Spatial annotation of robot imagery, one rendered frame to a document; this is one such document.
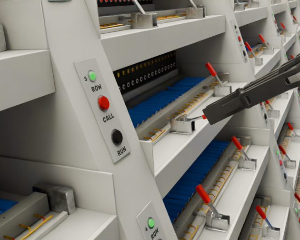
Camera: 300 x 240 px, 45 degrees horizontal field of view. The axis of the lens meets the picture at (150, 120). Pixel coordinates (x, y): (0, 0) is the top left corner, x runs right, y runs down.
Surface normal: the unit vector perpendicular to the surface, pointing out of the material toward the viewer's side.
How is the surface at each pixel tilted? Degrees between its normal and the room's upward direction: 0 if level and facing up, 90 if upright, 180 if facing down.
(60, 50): 90
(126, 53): 109
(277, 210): 19
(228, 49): 90
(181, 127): 90
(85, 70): 90
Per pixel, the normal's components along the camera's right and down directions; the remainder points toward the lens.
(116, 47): 0.90, 0.07
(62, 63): 0.83, -0.24
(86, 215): -0.07, -0.95
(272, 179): -0.44, 0.29
